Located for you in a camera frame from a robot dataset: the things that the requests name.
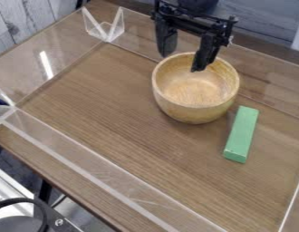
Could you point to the clear acrylic tray wall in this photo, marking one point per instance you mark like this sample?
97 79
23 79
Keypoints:
82 122

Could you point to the black table leg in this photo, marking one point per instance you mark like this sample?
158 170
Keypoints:
46 191

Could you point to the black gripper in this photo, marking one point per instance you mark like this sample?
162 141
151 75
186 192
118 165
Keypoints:
197 17

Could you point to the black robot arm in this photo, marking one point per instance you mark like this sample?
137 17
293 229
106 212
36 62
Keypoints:
194 17

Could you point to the grey metal bracket with screw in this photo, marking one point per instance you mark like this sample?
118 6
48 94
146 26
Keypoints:
59 223

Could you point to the brown wooden bowl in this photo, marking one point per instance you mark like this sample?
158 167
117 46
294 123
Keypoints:
194 97

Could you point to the green rectangular block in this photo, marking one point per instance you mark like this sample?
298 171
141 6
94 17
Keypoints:
241 137

